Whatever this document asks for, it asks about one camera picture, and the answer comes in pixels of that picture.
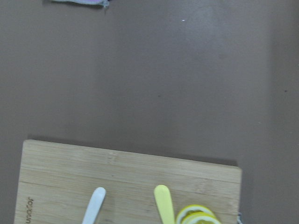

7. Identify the white ceramic spoon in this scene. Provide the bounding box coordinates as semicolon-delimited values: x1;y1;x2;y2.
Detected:
82;187;106;224

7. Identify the yellow plastic knife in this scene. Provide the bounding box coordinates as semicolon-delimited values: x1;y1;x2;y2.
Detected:
154;185;175;224

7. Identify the bamboo cutting board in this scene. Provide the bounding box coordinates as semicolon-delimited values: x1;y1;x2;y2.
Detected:
14;140;242;224

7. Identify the grey folded cloth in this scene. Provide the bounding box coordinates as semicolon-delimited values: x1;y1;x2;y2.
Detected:
52;0;110;7

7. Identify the lemon slice near handle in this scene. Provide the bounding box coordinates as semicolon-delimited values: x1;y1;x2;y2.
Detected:
176;204;216;224

